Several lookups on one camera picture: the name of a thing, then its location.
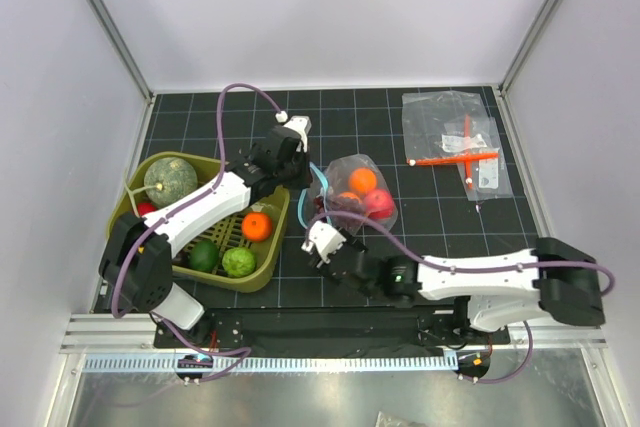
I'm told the purple toy grape bunch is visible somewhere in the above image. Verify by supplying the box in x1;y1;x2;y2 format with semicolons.
314;195;366;233

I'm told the red toy apple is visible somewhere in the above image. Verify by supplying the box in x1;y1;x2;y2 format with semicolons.
363;189;395;220

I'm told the orange toy tangerine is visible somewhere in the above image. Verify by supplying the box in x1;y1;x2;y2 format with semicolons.
348;167;378;197
241;212;273;242
336;191;362;205

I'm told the clear zip top bag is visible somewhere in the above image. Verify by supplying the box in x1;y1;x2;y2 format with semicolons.
297;154;398;229

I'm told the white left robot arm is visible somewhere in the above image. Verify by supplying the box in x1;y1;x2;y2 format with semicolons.
99;116;311;347

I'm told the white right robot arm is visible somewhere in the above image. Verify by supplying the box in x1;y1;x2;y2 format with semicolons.
301;222;605;343

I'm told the clear bag with orange tool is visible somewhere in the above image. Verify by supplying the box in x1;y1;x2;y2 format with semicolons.
402;90;513;202

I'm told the olive green plastic bin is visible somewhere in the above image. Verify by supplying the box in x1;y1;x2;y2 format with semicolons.
128;151;290;293

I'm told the black grid mat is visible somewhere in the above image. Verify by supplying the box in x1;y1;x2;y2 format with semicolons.
134;87;538;308

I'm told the light green toy cabbage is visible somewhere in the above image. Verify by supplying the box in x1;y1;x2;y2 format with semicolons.
222;247;256;278

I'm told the green toy melon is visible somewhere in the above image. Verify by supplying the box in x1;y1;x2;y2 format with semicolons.
144;157;198;208

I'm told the green toy lime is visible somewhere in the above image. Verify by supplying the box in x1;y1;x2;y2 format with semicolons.
189;239;220;273

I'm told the red toy radish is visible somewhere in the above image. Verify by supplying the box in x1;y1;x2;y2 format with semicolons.
124;185;157;217

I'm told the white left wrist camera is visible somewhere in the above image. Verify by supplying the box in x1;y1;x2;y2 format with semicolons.
275;110;312;153

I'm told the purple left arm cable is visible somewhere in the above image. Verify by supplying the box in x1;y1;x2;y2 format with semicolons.
110;82;289;381

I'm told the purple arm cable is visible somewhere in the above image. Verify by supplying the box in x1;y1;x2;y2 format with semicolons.
306;210;616;385
110;82;289;381

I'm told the perforated metal rail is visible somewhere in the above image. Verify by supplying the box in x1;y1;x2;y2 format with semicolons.
82;351;458;374

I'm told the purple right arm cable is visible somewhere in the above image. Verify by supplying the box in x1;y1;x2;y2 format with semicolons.
306;210;616;385

